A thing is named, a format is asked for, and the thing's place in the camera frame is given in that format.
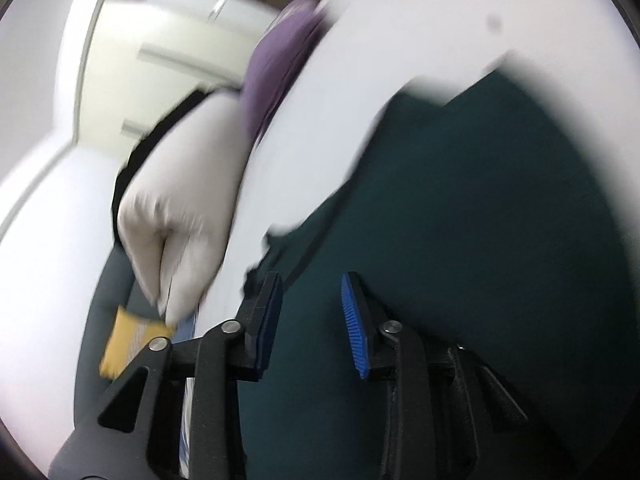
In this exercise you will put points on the purple pillow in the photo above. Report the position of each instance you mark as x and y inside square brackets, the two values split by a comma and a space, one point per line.
[280, 60]

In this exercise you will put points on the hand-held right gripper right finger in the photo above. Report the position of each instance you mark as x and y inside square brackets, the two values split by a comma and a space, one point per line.
[355, 330]

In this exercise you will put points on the grey upholstered headboard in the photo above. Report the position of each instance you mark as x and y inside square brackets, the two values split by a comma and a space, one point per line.
[110, 290]

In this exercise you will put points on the dark green sweater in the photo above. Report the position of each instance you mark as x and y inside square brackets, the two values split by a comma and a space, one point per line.
[475, 210]

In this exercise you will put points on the cream wardrobe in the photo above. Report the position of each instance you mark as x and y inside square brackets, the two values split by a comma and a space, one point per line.
[150, 60]

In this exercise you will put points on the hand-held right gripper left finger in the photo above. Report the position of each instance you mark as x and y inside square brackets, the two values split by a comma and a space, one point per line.
[270, 320]

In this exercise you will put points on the rolled beige duvet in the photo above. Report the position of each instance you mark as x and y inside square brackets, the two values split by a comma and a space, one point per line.
[185, 200]

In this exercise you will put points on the yellow pillow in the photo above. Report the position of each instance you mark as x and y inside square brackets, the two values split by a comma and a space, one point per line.
[127, 340]

